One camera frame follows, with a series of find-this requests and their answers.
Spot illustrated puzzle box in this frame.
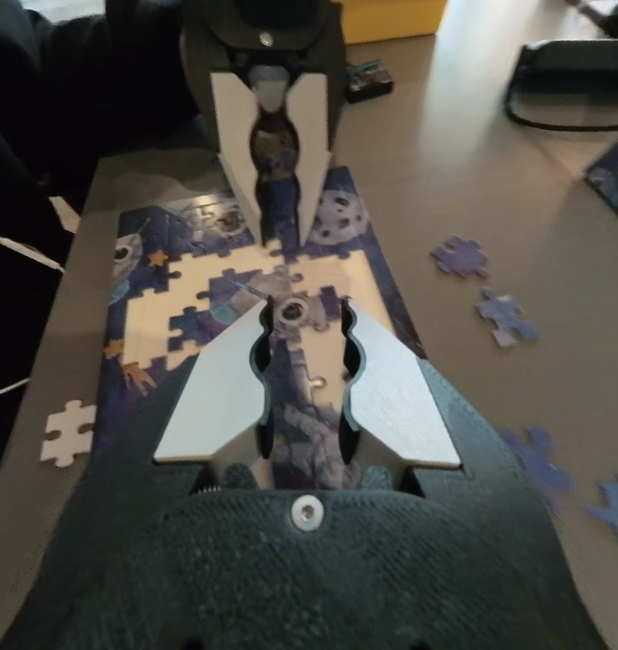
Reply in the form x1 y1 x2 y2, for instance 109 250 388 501
584 134 618 229

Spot white cord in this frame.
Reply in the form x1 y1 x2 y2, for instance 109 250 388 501
0 375 31 402
0 227 66 275

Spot black power adapter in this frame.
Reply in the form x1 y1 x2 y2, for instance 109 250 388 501
509 40 618 110

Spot white face-down puzzle piece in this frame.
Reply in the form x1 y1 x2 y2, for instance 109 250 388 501
40 399 97 468

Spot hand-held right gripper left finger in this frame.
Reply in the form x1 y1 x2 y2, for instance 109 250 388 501
153 298 275 466

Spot yellow box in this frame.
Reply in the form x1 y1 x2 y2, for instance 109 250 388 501
344 0 450 45

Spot person's dark clothing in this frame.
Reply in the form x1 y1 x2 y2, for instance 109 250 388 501
0 0 117 508

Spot purple jigsaw puzzle piece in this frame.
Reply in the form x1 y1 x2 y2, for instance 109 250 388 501
431 235 491 280

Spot joined spaceship puzzle pieces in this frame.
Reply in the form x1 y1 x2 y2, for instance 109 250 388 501
169 266 340 361

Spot small black device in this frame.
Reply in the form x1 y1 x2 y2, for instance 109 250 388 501
345 60 394 105

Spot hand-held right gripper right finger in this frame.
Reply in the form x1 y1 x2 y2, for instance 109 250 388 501
338 299 462 468

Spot light blue jigsaw puzzle piece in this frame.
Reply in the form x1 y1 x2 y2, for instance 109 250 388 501
583 470 618 551

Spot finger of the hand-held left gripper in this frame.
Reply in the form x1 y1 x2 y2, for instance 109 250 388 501
286 72 334 243
210 71 265 248

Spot space jigsaw puzzle board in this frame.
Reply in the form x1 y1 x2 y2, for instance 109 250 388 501
88 165 429 491

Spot white paper tag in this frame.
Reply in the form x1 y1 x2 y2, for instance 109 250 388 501
49 195 82 234

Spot spaceship porthole puzzle piece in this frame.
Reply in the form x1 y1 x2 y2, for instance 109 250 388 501
271 292 320 331

